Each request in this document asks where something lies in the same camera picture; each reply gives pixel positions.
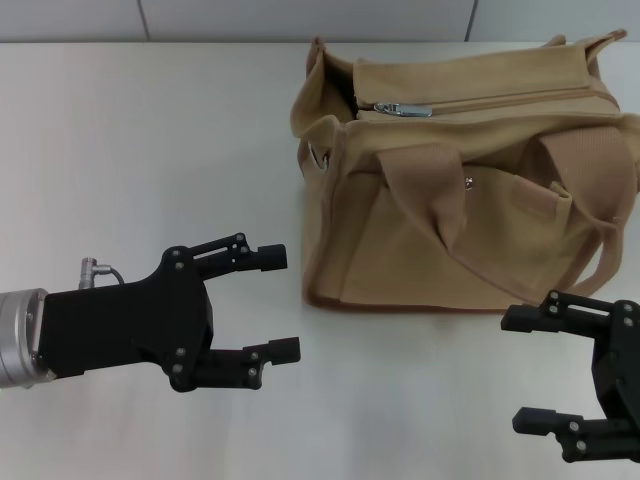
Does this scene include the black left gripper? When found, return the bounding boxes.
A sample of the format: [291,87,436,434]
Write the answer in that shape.
[38,231,302,394]

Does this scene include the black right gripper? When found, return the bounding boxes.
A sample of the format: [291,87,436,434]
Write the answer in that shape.
[501,289,640,464]

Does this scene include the khaki canvas food bag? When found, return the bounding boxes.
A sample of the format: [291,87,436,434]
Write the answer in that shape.
[291,28,640,321]

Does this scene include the silver metal zipper pull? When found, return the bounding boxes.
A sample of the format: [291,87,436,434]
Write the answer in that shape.
[374,102,434,119]

